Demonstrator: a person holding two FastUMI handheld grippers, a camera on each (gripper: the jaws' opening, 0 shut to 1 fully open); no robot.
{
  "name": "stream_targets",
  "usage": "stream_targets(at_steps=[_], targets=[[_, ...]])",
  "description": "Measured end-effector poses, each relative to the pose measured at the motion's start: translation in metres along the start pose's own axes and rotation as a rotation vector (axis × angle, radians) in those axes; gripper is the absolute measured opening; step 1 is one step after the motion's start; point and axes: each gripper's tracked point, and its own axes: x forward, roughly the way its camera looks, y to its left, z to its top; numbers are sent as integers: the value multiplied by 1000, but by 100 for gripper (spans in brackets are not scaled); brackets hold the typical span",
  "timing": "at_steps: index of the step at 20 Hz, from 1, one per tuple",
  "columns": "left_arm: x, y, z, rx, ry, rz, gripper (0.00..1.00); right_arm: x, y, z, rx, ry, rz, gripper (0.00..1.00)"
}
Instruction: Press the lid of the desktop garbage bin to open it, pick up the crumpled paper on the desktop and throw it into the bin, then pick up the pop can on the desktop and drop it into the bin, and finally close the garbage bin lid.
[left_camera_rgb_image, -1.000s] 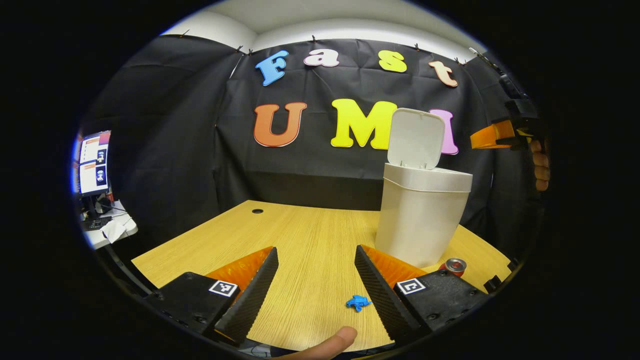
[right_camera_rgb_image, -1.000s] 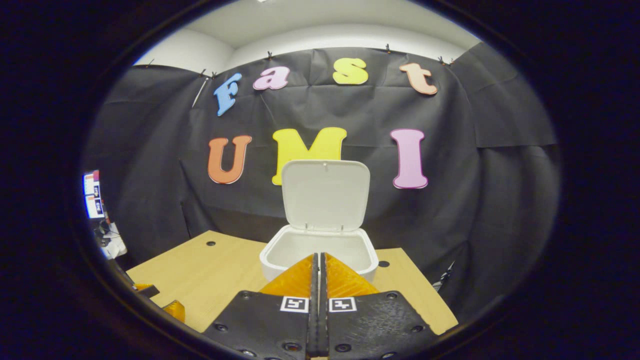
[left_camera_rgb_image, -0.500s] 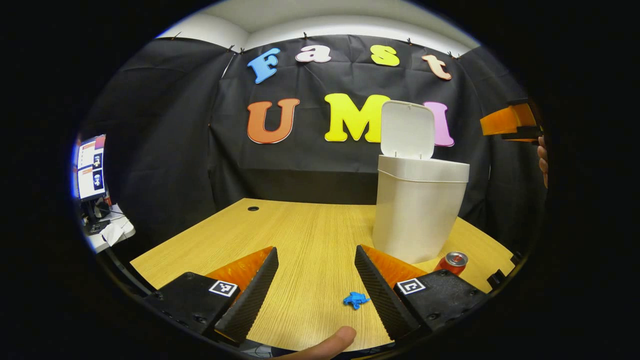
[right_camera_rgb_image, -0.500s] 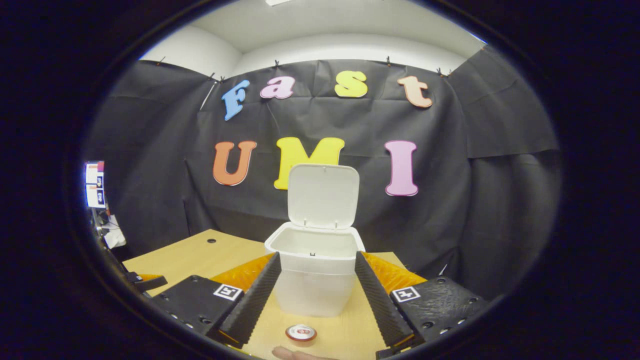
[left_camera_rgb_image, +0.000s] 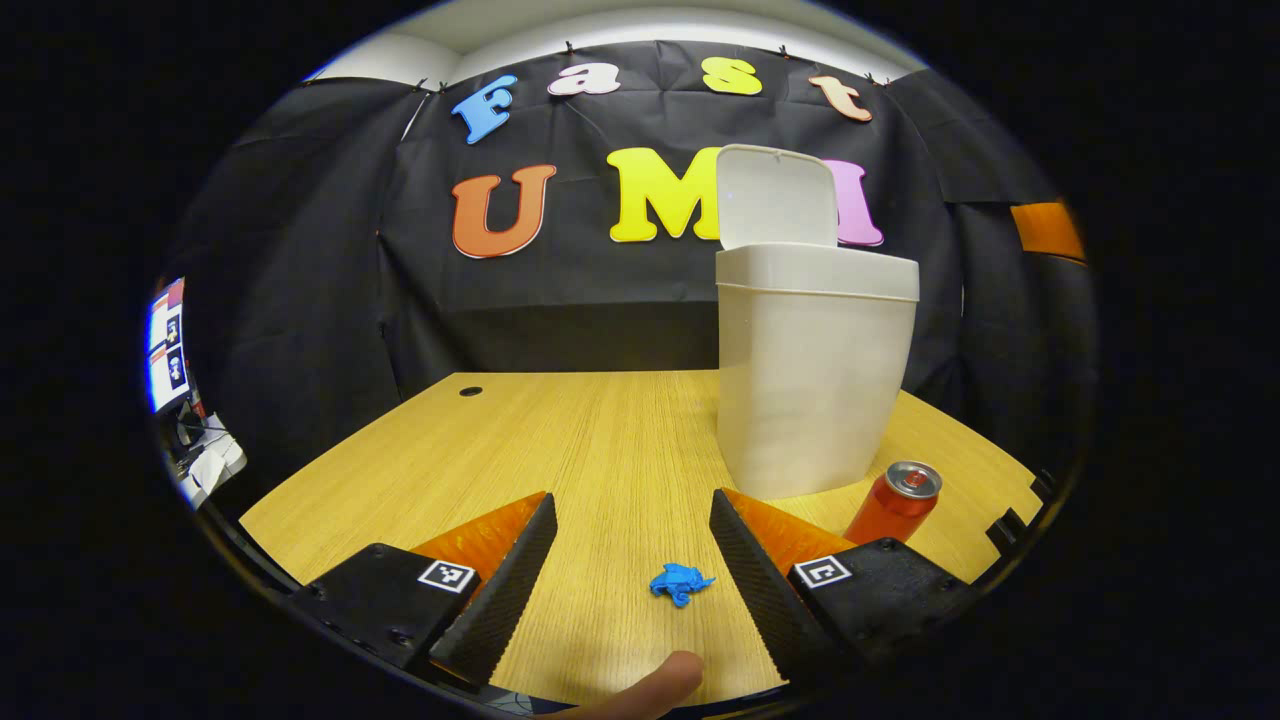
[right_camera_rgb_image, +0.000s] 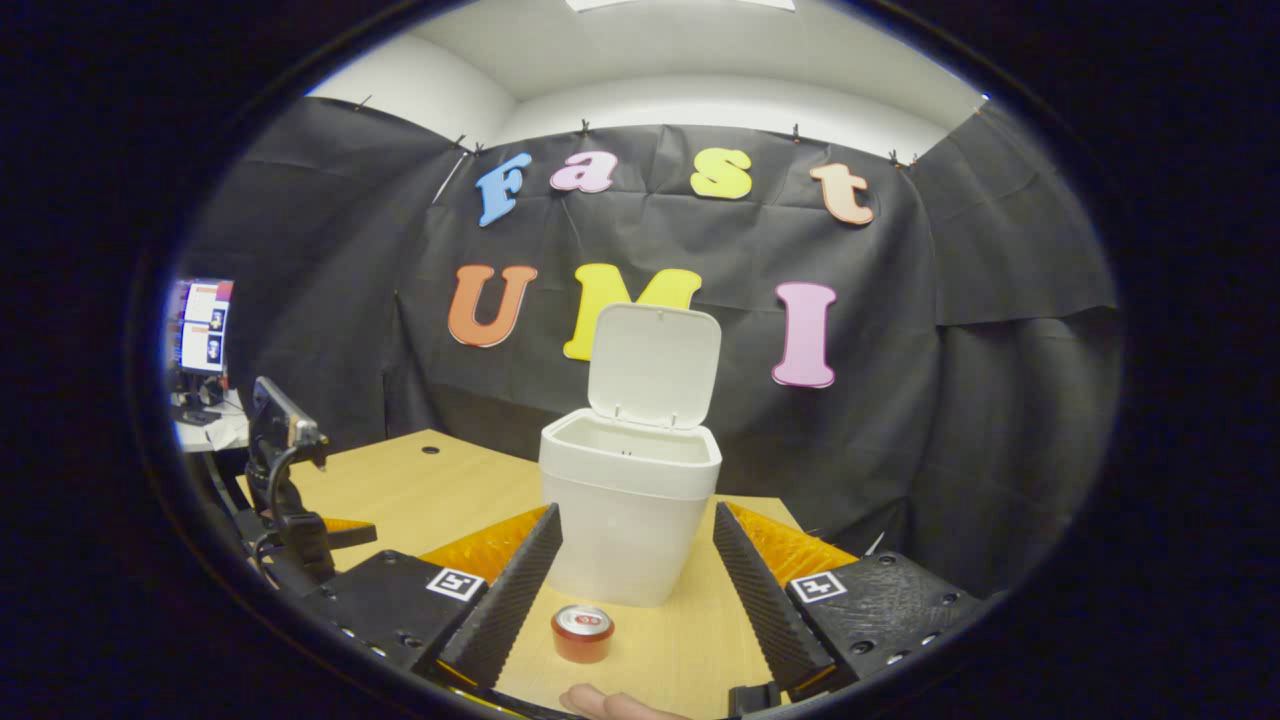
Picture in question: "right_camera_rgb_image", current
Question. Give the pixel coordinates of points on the red pop can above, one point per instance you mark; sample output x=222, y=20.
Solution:
x=582, y=640

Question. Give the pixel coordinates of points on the white side table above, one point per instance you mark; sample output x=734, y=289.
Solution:
x=225, y=432

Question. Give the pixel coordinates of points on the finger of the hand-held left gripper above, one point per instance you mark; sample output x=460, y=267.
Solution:
x=350, y=532

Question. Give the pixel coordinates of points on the computer monitor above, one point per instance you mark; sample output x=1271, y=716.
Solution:
x=207, y=325

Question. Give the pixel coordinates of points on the wooden desktop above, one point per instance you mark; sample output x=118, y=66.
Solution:
x=440, y=490

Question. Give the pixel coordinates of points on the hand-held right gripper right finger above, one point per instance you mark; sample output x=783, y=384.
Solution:
x=760, y=600

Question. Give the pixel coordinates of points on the black backdrop cloth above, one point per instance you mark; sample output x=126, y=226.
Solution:
x=1000, y=450

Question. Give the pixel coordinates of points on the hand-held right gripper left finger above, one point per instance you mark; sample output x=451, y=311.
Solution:
x=510, y=600

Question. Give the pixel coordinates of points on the white desktop garbage bin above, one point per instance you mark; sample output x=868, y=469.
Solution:
x=625, y=520

